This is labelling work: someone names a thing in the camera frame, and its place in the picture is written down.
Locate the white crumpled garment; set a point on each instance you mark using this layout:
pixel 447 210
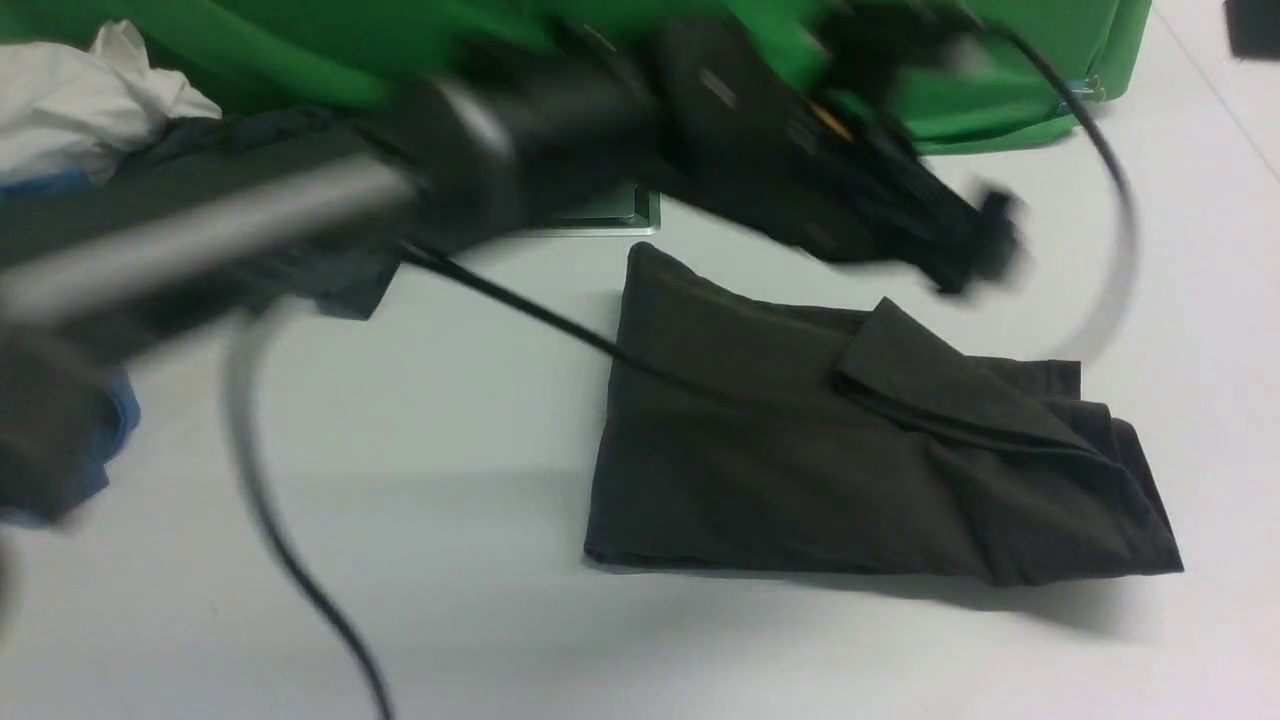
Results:
pixel 64 109

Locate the green backdrop cloth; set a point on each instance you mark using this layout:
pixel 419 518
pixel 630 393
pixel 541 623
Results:
pixel 962 75

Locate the black gripper body on right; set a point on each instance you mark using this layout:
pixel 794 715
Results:
pixel 1253 29

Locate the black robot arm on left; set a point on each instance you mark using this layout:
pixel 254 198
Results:
pixel 95 278

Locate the dark gray long-sleeve top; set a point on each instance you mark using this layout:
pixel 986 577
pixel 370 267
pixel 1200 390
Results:
pixel 884 451

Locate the blue binder clip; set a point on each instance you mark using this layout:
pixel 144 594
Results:
pixel 1089 91

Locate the black gripper body on left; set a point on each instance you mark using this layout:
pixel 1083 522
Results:
pixel 829 171

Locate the blue crumpled garment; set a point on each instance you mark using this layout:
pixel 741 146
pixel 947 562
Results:
pixel 116 410

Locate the metal table cable hatch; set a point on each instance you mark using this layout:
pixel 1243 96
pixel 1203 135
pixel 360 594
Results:
pixel 629 211

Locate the dark teal crumpled garment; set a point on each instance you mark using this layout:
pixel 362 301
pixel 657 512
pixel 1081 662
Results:
pixel 294 200

